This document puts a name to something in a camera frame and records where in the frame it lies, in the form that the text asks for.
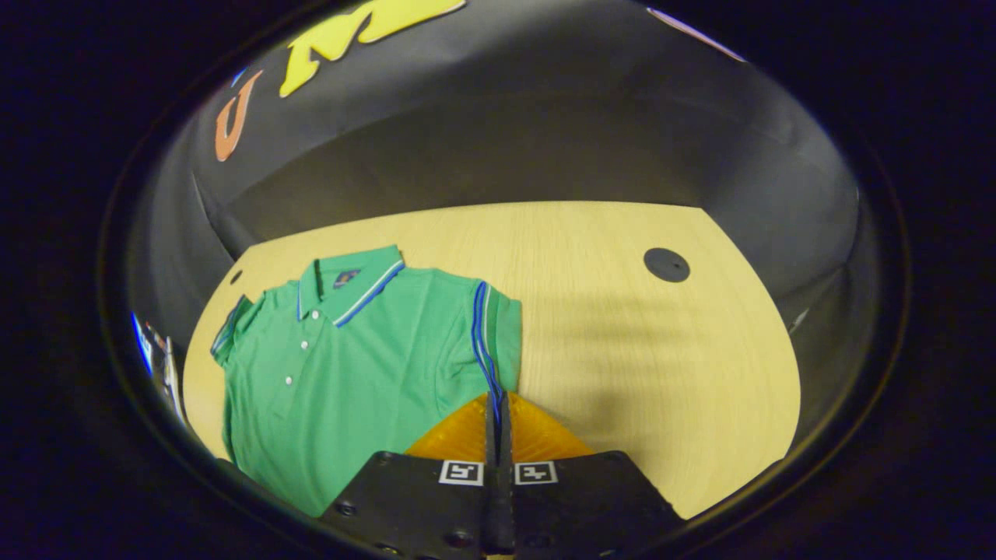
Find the green T-shirt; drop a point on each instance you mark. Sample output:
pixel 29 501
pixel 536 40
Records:
pixel 358 389

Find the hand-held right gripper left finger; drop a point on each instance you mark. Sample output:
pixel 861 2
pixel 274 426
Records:
pixel 412 505

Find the black backdrop cloth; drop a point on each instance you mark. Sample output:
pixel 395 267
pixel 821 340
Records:
pixel 506 132

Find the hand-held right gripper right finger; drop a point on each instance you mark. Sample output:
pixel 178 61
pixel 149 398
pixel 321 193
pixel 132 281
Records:
pixel 583 505

